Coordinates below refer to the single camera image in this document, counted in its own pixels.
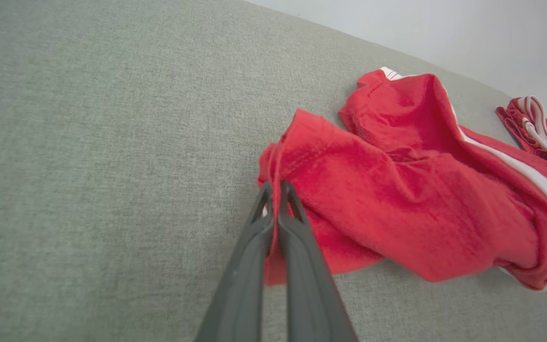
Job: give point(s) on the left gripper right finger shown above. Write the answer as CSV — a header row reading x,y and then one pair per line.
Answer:
x,y
311,304

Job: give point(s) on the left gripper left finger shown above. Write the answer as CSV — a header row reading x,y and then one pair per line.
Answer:
x,y
240,294

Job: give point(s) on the grey fabric sofa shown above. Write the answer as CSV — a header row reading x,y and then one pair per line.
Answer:
x,y
112,166

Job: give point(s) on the red Bulls shorts white stripes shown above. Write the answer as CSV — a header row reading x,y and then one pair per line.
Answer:
x,y
397,204

